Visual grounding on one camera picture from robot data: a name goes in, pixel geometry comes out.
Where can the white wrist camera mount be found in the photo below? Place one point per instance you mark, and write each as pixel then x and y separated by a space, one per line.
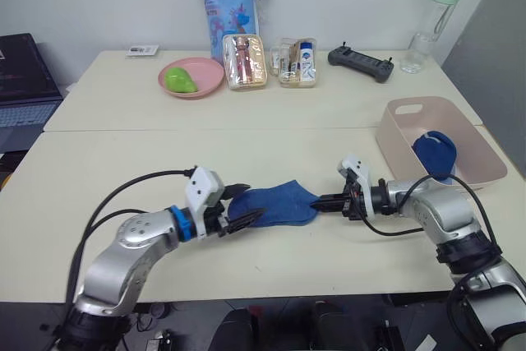
pixel 356 168
pixel 202 186

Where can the clear toiletry travel case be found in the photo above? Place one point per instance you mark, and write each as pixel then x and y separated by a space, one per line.
pixel 296 64

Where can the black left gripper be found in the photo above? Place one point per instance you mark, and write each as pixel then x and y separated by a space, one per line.
pixel 213 221

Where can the dark laptop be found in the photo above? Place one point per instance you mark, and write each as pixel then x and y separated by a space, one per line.
pixel 24 92

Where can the pale pink plastic container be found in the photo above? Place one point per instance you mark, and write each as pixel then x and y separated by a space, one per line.
pixel 394 137

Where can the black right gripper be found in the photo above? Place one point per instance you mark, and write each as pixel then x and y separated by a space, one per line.
pixel 352 201

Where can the clear bottle with green lid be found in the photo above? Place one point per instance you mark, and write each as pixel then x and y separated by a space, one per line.
pixel 423 47

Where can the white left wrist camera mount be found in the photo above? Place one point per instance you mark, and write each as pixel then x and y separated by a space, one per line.
pixel 202 186

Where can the dark rounded shape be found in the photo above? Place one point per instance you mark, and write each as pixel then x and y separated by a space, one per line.
pixel 237 332

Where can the clear pouch with pink bottles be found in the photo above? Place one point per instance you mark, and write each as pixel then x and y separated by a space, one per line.
pixel 245 63

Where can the green toy fruit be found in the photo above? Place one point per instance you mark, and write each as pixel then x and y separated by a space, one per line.
pixel 179 79

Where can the pink plate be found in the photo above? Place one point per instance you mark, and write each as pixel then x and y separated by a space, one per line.
pixel 205 71

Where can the folded dark blue sock pair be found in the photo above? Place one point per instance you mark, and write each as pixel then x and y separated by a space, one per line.
pixel 435 153

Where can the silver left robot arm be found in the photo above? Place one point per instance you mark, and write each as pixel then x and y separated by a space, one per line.
pixel 123 252

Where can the blue printed pillow package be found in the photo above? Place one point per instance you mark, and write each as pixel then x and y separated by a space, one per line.
pixel 228 10

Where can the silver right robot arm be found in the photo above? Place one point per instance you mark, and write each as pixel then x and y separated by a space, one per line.
pixel 448 215

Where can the dark grey handheld controller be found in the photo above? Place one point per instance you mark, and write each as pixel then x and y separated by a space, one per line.
pixel 361 62

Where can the small white card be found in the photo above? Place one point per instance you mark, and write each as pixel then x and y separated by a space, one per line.
pixel 142 50

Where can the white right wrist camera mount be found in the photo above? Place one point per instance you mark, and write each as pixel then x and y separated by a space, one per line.
pixel 356 168

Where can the grey partition panel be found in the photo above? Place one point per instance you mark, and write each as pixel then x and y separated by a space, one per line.
pixel 493 47

